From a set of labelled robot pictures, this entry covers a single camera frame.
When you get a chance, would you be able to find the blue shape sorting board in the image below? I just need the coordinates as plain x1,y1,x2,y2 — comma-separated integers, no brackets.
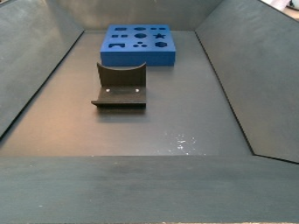
100,24,176,67

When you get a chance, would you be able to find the black curved holder stand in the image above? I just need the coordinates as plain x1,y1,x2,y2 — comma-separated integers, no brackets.
91,64,145,108

